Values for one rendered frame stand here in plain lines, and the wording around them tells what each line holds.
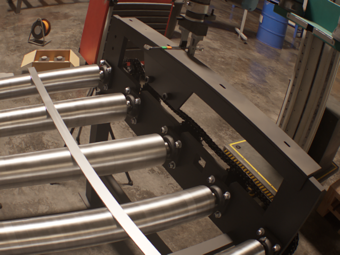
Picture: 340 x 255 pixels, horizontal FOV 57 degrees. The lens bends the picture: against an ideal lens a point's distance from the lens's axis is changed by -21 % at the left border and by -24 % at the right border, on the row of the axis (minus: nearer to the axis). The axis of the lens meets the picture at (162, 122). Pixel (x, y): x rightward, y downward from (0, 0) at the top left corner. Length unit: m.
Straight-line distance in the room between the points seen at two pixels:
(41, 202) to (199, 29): 1.45
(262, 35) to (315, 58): 4.45
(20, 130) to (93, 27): 2.29
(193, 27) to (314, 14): 1.11
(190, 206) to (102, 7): 2.56
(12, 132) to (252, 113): 0.87
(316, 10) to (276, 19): 4.38
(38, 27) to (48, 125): 3.19
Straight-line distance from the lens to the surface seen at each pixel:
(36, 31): 4.59
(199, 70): 1.32
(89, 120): 1.52
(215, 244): 1.22
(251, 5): 1.44
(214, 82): 1.26
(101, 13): 3.45
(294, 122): 2.57
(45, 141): 2.81
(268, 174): 2.47
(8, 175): 1.17
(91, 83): 1.80
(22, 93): 1.69
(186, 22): 1.46
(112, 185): 2.01
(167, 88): 1.44
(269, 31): 6.70
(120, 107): 1.56
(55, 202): 2.32
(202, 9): 1.41
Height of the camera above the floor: 1.66
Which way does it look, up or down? 31 degrees down
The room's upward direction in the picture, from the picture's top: 14 degrees clockwise
